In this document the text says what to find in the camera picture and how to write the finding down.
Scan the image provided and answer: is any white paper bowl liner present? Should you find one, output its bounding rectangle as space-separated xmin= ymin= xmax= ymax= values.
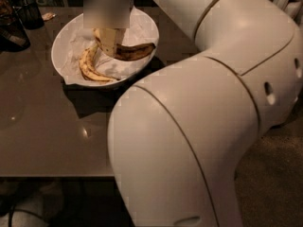
xmin=57 ymin=9 xmax=159 ymax=87

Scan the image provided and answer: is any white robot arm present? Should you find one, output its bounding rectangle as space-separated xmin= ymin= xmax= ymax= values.
xmin=108 ymin=0 xmax=303 ymax=227

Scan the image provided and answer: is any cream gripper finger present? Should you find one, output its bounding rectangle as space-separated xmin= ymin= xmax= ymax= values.
xmin=99 ymin=28 xmax=126 ymax=58

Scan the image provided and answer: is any black cable on floor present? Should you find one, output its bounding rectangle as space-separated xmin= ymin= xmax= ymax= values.
xmin=8 ymin=201 xmax=45 ymax=227

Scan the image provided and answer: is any black mesh pen cup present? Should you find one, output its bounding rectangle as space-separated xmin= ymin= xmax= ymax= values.
xmin=16 ymin=0 xmax=45 ymax=29

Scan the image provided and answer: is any small wrapped candy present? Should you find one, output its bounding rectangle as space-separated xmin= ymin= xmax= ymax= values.
xmin=42 ymin=12 xmax=56 ymax=22

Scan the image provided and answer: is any spotted yellow banana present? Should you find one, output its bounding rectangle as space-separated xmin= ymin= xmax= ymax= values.
xmin=79 ymin=44 xmax=116 ymax=82
xmin=93 ymin=27 xmax=156 ymax=61

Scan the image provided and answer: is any dark container at left edge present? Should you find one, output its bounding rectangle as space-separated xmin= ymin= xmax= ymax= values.
xmin=0 ymin=0 xmax=30 ymax=52

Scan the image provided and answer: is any white ceramic bowl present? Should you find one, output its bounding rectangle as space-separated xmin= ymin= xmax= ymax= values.
xmin=51 ymin=8 xmax=159 ymax=89

